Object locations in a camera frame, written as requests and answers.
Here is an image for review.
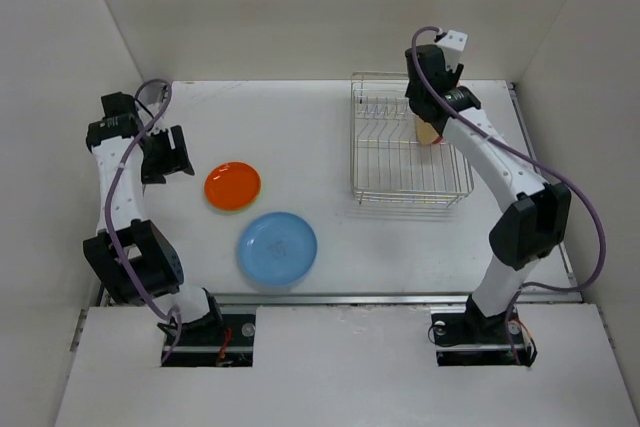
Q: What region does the tan beige plate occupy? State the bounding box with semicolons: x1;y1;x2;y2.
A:
414;116;440;145

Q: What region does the metal wire dish rack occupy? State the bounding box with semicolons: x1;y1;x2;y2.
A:
350;71;474;209

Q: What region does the orange plate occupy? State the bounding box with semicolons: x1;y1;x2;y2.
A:
204;161;262;211

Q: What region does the green plate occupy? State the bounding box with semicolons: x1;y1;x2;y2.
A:
211;193;260;215

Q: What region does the blue plate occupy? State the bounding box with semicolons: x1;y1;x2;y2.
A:
236;212;318;288

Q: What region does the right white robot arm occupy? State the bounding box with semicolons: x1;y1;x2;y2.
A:
405;44;571;341

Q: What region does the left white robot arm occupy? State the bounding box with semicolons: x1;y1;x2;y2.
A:
83;92;224;344

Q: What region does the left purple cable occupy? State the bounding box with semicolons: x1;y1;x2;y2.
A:
107;78;184;363

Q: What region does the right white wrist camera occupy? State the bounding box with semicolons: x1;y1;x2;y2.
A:
435;30;468;72

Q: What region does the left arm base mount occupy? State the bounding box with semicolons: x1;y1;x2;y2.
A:
158;311;256;368

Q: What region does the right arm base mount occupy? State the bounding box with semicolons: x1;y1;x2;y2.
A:
428;312;538;367

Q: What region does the aluminium table rail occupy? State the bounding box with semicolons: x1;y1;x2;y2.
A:
69;80;584;353

